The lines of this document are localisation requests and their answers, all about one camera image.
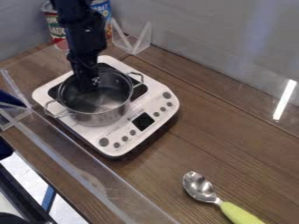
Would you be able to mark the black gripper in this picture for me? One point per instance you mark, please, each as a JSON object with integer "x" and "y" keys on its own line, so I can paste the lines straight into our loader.
{"x": 86, "y": 36}

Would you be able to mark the silver steel pot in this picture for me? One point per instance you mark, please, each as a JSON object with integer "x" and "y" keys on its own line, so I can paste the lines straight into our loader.
{"x": 102, "y": 105}

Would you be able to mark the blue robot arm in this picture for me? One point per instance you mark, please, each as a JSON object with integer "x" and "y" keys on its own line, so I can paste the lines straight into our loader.
{"x": 71, "y": 5}

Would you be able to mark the white and black stove top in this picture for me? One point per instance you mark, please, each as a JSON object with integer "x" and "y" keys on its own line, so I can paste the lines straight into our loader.
{"x": 154, "y": 106}

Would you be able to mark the tomato sauce can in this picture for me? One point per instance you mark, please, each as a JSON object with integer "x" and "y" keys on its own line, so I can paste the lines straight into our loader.
{"x": 57, "y": 30}

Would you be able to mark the blue cloth object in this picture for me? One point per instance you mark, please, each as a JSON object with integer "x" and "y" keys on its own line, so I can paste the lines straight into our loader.
{"x": 7, "y": 98}

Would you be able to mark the alphabet soup can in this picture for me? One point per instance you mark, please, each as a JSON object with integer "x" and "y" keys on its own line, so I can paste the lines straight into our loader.
{"x": 103, "y": 7}

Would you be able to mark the clear acrylic front barrier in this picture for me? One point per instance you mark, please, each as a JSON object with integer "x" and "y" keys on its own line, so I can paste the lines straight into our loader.
{"x": 103, "y": 197}

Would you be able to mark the clear acrylic corner bracket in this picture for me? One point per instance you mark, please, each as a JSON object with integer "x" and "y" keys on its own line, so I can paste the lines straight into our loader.
{"x": 130, "y": 43}

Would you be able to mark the clear acrylic left bracket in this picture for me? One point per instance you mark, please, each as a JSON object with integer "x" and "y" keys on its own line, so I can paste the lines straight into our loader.
{"x": 15, "y": 107}

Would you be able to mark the spoon with green handle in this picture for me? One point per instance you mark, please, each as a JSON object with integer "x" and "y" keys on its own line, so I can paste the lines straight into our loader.
{"x": 201, "y": 190}

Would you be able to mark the black and blue stand frame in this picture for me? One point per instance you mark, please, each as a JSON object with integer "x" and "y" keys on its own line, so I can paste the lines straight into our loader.
{"x": 31, "y": 211}

